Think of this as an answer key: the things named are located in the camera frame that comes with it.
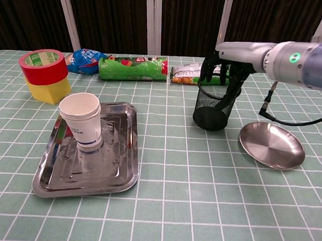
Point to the white paper cup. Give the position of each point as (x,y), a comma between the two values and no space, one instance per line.
(82,121)

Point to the rectangular steel tray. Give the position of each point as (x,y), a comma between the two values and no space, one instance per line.
(99,171)

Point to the yellow box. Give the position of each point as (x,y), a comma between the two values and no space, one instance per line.
(49,91)

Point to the black pleated curtain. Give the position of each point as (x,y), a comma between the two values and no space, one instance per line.
(115,18)

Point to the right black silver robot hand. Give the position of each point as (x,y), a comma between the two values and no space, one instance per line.
(242,53)

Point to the green white cookie package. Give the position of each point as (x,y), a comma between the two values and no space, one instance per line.
(186,73)

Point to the red tape roll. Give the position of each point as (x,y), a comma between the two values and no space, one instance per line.
(44,71)

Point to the black mug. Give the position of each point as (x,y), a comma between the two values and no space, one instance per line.
(207,112)

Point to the green snack tube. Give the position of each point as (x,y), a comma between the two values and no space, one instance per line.
(131,69)

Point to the round steel plate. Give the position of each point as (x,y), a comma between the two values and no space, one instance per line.
(270,145)

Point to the green checked tablecloth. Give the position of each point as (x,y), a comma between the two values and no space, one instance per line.
(186,202)

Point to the blue red snack bag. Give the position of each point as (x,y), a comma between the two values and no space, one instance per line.
(84,61)

